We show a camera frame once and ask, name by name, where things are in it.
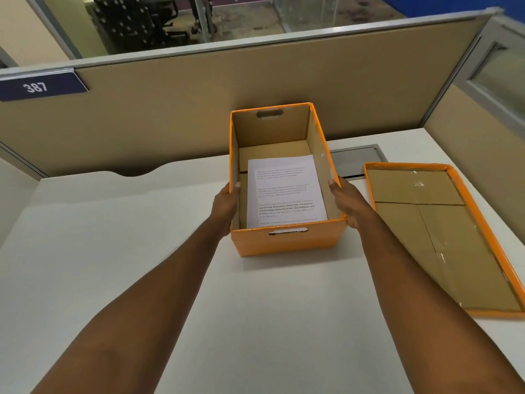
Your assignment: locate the person's left hand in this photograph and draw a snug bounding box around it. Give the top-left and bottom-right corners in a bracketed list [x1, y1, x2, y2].
[209, 181, 241, 239]

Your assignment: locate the person's right hand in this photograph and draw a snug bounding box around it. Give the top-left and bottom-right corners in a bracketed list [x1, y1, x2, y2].
[327, 176, 378, 231]

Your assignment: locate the orange cardboard storage box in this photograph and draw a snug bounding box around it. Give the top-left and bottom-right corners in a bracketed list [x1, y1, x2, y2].
[229, 102, 348, 257]

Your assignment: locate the person's left forearm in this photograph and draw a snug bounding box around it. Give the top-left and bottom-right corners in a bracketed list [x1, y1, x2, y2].
[31, 217, 230, 394]

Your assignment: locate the person's right forearm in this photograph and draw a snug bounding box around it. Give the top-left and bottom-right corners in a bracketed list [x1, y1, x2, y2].
[356, 211, 525, 394]

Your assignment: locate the white printed paper sheet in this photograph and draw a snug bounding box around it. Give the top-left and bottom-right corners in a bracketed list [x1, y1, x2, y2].
[246, 155, 329, 229]

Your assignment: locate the beige cubicle partition panel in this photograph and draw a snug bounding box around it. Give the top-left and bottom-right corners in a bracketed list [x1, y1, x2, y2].
[0, 7, 504, 178]

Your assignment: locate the orange cardboard box lid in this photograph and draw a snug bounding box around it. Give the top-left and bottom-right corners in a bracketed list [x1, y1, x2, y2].
[363, 162, 525, 319]

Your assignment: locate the beige side partition with window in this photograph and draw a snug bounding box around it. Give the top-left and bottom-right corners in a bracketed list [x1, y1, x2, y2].
[420, 14, 525, 242]

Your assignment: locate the black office chair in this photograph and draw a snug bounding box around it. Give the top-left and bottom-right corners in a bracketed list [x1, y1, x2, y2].
[89, 0, 190, 54]

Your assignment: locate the dark blue number sign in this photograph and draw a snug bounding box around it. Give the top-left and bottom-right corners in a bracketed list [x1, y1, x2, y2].
[0, 68, 89, 102]

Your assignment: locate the grey desk cable hatch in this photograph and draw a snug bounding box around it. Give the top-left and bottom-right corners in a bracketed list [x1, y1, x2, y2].
[330, 144, 389, 179]

